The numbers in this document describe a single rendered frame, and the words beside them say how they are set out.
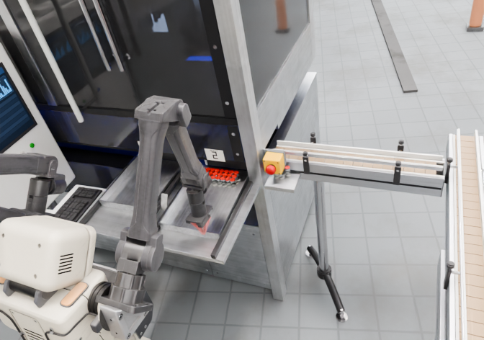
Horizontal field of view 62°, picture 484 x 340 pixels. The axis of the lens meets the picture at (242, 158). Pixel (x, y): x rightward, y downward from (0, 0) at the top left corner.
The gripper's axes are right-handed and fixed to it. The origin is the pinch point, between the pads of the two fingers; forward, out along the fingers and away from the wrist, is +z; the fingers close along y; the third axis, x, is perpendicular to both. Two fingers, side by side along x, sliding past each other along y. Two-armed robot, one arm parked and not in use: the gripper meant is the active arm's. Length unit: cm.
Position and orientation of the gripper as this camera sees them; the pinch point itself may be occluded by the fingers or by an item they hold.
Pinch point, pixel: (203, 232)
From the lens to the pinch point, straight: 153.8
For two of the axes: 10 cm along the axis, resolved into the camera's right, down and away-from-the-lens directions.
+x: -9.3, -0.8, 3.6
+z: 1.1, 8.7, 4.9
